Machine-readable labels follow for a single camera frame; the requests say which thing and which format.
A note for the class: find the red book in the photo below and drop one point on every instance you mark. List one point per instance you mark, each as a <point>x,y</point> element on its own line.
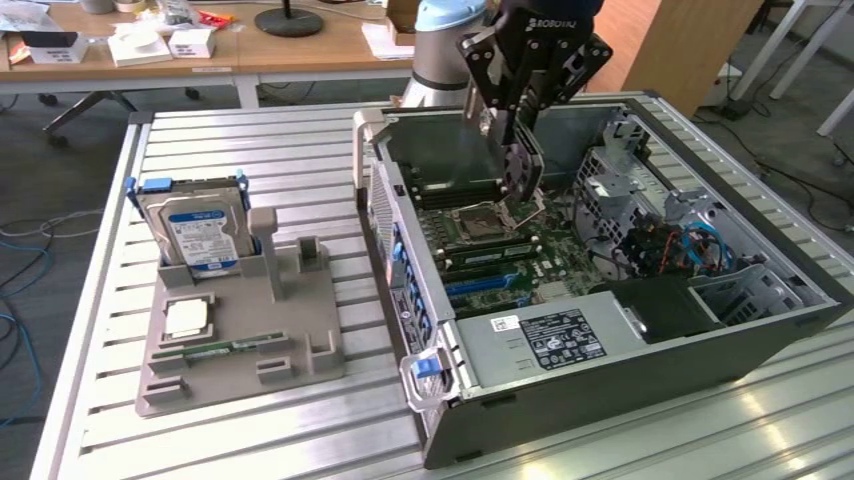
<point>16,52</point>

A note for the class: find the red packet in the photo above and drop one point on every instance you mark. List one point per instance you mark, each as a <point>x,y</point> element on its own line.
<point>216,20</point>

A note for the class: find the wooden cabinet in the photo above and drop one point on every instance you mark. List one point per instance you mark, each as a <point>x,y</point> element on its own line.
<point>667,50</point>

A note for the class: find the grey parts rack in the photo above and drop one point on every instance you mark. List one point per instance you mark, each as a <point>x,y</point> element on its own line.
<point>254,325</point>

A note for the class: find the tape roll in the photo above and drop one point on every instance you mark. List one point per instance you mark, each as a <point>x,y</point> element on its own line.
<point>130,5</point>

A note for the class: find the white table frame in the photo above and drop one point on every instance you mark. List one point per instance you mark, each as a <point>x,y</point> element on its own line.
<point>767,50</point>

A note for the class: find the wooden desk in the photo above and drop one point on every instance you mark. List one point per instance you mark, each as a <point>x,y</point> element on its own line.
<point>96,70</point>

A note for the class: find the dark grey PC case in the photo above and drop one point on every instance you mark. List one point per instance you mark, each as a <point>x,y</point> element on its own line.
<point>601,400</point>

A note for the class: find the black power supply label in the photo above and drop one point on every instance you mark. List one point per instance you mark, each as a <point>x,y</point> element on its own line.
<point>563,340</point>

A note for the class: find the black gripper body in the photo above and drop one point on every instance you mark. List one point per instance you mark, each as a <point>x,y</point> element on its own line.
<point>550,25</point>

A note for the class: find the brown cardboard box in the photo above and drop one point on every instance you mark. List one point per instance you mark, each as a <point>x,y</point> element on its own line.
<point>400,15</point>

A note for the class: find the metal socket cover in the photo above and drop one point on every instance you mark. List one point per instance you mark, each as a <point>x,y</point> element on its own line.
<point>534,215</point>

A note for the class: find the white carton box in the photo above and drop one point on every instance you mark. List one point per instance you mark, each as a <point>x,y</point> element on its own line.
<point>190,45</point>

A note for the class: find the silver CPU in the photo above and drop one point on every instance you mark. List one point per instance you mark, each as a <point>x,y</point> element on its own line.
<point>187,319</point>

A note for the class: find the metal drive cage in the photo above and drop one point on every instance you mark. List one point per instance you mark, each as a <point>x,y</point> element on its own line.
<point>621,190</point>

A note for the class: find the blue case latch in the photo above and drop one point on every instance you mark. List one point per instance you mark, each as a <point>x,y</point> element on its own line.
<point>427,369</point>

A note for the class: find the black and white box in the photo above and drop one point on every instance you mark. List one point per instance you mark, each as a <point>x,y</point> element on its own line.
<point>60,52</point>

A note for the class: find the grey power supply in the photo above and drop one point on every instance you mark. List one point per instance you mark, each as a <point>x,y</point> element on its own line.
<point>494,360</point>

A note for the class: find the grey cup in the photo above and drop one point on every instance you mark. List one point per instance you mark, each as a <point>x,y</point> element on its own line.
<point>96,6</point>

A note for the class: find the CPU socket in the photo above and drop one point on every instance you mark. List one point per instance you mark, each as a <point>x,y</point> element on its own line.
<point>480,225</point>

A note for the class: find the white papers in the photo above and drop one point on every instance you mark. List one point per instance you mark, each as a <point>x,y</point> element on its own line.
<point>383,47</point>

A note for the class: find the green RAM stick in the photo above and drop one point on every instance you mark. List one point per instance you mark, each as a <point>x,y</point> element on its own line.
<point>214,346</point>

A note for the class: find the blue expansion slot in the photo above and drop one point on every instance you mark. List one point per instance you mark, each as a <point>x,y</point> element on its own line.
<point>480,286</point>

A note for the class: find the white printed part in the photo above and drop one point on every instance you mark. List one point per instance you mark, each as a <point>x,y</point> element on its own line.
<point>140,47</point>

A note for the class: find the hard disk blue carrier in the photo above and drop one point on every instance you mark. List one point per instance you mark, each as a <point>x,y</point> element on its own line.
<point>200,235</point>

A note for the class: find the black lamp base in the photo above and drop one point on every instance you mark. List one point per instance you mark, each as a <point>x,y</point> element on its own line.
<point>290,24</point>

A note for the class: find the black power adapter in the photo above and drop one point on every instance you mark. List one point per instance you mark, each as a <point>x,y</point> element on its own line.
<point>733,111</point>

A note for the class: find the metal disk bay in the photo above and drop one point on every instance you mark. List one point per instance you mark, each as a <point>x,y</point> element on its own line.
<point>747,295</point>

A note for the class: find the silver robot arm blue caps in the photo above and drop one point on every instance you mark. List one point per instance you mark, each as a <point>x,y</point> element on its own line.
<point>434,60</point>

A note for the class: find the black chair base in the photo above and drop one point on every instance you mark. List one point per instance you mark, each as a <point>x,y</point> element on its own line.
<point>80,111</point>

